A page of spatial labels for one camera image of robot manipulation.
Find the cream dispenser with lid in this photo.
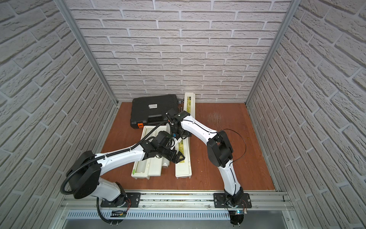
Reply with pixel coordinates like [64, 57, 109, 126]
[131, 125, 168, 179]

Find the white plastic wrap roll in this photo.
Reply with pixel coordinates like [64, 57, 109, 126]
[162, 157, 170, 169]

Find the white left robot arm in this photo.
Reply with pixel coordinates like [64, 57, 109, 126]
[60, 141, 185, 207]

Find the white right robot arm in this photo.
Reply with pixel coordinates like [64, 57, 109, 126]
[166, 109, 244, 207]

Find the black plastic tool case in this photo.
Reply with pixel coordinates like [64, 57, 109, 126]
[130, 94, 179, 129]

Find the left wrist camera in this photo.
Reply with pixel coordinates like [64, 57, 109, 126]
[152, 131, 173, 148]

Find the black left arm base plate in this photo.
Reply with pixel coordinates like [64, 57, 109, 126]
[101, 192, 141, 208]

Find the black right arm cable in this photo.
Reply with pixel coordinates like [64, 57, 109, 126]
[222, 128, 247, 167]

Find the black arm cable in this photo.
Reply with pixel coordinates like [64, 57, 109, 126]
[222, 128, 247, 167]
[59, 121, 169, 225]

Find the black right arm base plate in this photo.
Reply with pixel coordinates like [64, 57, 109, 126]
[213, 192, 252, 209]

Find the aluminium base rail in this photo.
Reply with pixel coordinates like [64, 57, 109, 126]
[53, 190, 296, 225]

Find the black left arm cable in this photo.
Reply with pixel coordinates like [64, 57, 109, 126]
[59, 121, 169, 225]

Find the aluminium corner post right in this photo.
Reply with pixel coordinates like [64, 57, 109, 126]
[245, 0, 301, 105]

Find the aluminium corner post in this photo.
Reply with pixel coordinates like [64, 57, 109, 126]
[245, 0, 301, 105]
[55, 0, 119, 106]

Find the aluminium corner post left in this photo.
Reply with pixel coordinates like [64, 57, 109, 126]
[55, 0, 119, 106]

